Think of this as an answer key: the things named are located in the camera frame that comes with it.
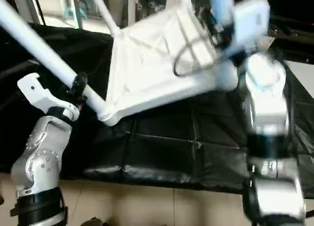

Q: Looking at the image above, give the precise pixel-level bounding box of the white plastic table leg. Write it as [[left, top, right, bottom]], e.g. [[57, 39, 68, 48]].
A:
[[88, 0, 122, 39], [211, 0, 236, 26], [0, 0, 107, 119]]

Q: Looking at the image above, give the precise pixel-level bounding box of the white plastic table top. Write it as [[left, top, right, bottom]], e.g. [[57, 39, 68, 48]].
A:
[[100, 0, 240, 127]]

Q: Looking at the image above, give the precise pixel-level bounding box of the blue grey floor appliance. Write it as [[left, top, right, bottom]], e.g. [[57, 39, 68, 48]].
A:
[[64, 0, 99, 21]]

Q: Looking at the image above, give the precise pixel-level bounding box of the black work mat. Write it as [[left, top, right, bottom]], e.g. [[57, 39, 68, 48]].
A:
[[0, 22, 314, 193]]

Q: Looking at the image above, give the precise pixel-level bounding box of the dark grey floor object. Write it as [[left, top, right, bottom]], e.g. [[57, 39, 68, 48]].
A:
[[81, 217, 106, 226]]

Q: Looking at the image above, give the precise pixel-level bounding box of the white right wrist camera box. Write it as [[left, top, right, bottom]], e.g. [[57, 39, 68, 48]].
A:
[[232, 0, 271, 46]]

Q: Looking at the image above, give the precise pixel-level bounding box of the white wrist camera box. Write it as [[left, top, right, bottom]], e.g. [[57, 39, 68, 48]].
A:
[[17, 72, 80, 122], [232, 0, 271, 46]]

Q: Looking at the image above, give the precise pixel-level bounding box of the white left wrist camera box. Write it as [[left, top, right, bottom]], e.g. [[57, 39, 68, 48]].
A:
[[17, 72, 80, 122]]

